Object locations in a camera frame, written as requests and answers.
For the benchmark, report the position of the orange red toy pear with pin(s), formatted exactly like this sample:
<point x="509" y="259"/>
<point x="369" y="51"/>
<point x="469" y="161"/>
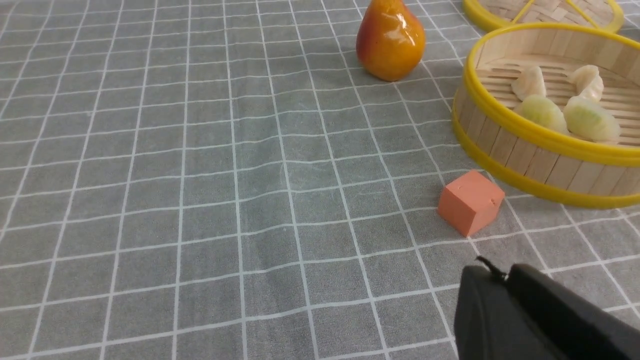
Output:
<point x="391" y="40"/>

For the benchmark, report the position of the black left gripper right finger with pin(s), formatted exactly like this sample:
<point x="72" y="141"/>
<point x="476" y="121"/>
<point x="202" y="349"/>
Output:
<point x="577" y="328"/>

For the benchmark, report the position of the white dumpling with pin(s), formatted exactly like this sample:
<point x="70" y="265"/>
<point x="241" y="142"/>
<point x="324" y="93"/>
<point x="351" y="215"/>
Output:
<point x="588" y="82"/>
<point x="529" y="82"/>

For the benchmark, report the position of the bamboo steamer tray yellow rim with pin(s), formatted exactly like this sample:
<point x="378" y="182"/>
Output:
<point x="562" y="168"/>

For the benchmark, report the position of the woven steamer lid yellow rim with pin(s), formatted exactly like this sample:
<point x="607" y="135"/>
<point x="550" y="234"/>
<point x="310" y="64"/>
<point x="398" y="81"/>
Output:
<point x="490" y="15"/>

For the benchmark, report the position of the pale green dumpling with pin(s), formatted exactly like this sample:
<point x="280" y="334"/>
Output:
<point x="587" y="119"/>
<point x="543" y="112"/>

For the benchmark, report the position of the grey checked tablecloth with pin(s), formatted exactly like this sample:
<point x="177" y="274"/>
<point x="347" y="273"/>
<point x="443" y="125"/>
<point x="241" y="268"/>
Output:
<point x="221" y="180"/>

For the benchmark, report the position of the orange cube block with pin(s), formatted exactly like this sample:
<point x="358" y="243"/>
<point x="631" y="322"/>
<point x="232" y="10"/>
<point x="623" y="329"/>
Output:
<point x="470" y="203"/>

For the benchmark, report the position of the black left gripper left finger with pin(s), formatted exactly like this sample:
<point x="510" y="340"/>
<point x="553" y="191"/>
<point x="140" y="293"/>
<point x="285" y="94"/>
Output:
<point x="489" y="324"/>

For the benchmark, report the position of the pale green dumpling front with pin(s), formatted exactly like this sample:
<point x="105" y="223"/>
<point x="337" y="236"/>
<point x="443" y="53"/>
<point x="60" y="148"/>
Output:
<point x="587" y="119"/>

